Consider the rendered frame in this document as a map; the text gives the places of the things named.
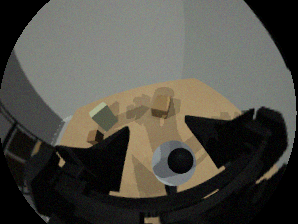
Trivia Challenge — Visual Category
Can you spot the french press with black handle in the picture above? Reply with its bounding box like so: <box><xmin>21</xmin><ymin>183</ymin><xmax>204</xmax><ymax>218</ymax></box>
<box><xmin>152</xmin><ymin>140</ymin><xmax>197</xmax><ymax>194</ymax></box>

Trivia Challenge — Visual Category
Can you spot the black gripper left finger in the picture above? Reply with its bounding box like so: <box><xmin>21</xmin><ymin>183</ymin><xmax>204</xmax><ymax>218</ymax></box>
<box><xmin>55</xmin><ymin>125</ymin><xmax>130</xmax><ymax>192</ymax></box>

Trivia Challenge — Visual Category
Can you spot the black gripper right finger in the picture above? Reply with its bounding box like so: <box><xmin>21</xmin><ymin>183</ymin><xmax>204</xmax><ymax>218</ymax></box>
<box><xmin>185</xmin><ymin>109</ymin><xmax>255</xmax><ymax>169</ymax></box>

